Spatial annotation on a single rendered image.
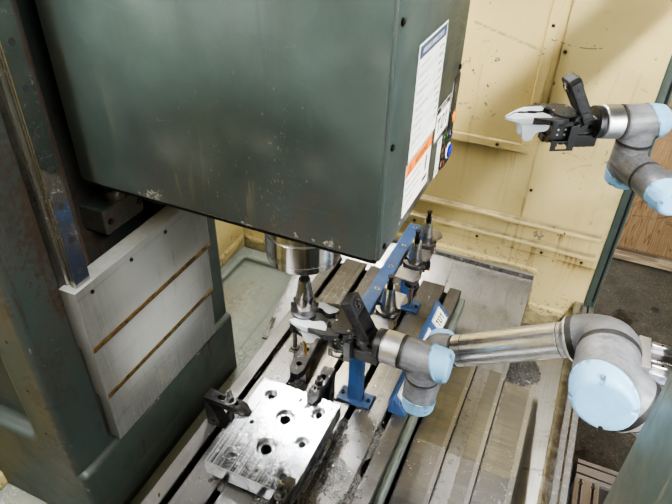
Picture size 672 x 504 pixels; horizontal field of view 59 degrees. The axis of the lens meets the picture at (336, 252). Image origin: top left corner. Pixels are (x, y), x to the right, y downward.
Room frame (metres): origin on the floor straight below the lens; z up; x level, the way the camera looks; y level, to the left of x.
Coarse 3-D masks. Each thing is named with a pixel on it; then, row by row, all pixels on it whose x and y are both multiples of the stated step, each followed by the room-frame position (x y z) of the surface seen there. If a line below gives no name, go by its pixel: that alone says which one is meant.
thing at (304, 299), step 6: (300, 276) 1.01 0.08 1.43; (300, 282) 0.99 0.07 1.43; (306, 282) 0.99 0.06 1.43; (300, 288) 0.98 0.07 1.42; (306, 288) 0.98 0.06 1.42; (300, 294) 0.98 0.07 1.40; (306, 294) 0.98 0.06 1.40; (312, 294) 0.99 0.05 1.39; (300, 300) 0.98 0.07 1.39; (306, 300) 0.98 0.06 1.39; (312, 300) 0.99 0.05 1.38; (300, 306) 0.98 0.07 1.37; (306, 306) 0.98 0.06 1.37; (312, 306) 0.98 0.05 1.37
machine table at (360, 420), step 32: (320, 288) 1.62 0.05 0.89; (352, 288) 1.64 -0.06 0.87; (416, 288) 1.65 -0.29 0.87; (288, 320) 1.44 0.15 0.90; (416, 320) 1.45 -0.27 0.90; (448, 320) 1.46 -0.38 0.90; (288, 352) 1.29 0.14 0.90; (320, 352) 1.30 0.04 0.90; (256, 384) 1.16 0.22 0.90; (384, 384) 1.17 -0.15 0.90; (352, 416) 1.06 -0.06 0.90; (384, 416) 1.07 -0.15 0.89; (192, 448) 0.94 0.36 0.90; (352, 448) 0.95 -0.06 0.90; (384, 448) 0.96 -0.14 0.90; (160, 480) 0.85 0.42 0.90; (192, 480) 0.85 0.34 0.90; (320, 480) 0.86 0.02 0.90; (384, 480) 0.88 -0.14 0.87
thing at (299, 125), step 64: (64, 0) 1.03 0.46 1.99; (128, 0) 0.98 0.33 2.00; (192, 0) 0.93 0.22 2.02; (256, 0) 0.89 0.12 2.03; (320, 0) 0.85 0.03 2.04; (384, 0) 0.81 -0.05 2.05; (448, 0) 1.05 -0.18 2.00; (64, 64) 1.05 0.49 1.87; (128, 64) 0.99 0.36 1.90; (192, 64) 0.94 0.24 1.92; (256, 64) 0.89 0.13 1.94; (320, 64) 0.85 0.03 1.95; (384, 64) 0.81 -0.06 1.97; (448, 64) 1.10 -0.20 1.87; (128, 128) 1.00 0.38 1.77; (192, 128) 0.94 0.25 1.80; (256, 128) 0.89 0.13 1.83; (320, 128) 0.85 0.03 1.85; (384, 128) 0.81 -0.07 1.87; (128, 192) 1.02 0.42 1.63; (192, 192) 0.95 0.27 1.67; (256, 192) 0.89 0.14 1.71; (320, 192) 0.85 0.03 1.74; (384, 192) 0.81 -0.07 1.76
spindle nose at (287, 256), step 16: (272, 240) 0.95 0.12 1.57; (288, 240) 0.92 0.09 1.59; (272, 256) 0.95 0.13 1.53; (288, 256) 0.92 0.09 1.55; (304, 256) 0.92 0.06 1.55; (320, 256) 0.93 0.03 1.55; (336, 256) 0.96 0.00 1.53; (288, 272) 0.93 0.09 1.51; (304, 272) 0.92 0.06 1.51; (320, 272) 0.93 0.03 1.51
